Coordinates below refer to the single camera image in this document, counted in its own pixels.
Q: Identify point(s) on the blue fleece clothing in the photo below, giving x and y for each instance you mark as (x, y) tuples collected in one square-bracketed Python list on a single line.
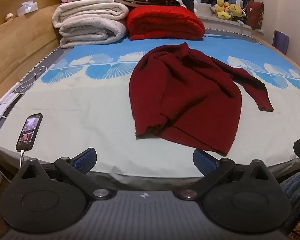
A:
[(298, 192)]

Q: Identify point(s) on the white power strip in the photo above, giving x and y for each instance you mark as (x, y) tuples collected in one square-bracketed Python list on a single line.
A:
[(10, 93)]

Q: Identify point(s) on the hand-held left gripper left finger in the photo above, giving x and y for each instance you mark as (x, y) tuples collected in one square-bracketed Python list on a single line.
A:
[(86, 160)]

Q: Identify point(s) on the cream folded quilt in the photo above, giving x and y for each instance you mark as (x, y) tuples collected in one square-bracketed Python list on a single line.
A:
[(90, 22)]

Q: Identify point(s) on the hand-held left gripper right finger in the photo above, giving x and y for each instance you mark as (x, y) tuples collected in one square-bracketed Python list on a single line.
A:
[(203, 161)]

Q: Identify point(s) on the clear tissue pack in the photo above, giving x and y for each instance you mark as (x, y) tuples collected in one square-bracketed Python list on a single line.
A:
[(27, 8)]

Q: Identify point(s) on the dark red bag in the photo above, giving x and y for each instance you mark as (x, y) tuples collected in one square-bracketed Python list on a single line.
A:
[(255, 13)]

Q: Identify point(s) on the dark red knit sweater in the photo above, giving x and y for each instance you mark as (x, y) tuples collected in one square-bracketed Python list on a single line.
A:
[(185, 100)]

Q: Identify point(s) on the red folded blanket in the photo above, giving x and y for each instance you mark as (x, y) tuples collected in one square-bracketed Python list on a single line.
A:
[(165, 22)]

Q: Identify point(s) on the white windowsill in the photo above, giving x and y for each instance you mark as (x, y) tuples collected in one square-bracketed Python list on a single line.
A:
[(230, 21)]

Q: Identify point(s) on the yellow plush toy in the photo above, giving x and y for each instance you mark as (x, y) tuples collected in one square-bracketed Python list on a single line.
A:
[(221, 6), (236, 9)]

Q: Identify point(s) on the blue white printed bedsheet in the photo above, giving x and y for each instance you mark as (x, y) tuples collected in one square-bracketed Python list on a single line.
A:
[(77, 100)]

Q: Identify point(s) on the black smartphone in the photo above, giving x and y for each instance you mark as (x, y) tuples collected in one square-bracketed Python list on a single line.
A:
[(29, 131)]

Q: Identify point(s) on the purple box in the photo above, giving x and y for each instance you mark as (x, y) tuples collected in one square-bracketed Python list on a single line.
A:
[(281, 42)]

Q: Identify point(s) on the wooden headboard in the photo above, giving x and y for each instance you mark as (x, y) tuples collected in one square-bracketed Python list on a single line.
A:
[(17, 45)]

